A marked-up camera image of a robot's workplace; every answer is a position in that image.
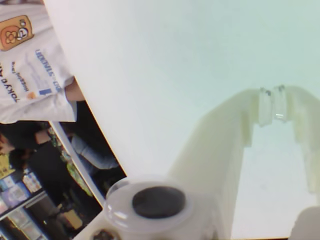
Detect person in blue jeans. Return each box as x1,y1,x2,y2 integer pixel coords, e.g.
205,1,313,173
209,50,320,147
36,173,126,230
71,133,120,171

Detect person's bare forearm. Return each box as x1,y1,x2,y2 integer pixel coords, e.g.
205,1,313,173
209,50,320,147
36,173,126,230
64,79,86,102

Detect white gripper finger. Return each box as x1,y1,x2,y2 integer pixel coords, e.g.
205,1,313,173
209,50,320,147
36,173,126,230
273,84,320,200
166,86,274,240

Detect person in black clothes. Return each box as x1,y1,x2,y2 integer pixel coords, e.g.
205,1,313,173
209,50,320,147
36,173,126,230
0,122,76,226

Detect white printed t-shirt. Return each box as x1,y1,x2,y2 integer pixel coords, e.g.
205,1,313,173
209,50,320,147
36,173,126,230
0,0,77,125

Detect dark shelf colourful items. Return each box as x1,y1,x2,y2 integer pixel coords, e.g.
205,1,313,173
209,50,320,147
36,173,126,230
0,159,103,240

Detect white metal bar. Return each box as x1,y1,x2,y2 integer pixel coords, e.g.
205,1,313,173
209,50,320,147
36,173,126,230
48,121,105,209

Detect yellow paper sign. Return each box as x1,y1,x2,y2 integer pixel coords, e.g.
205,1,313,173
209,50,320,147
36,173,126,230
0,159,16,180

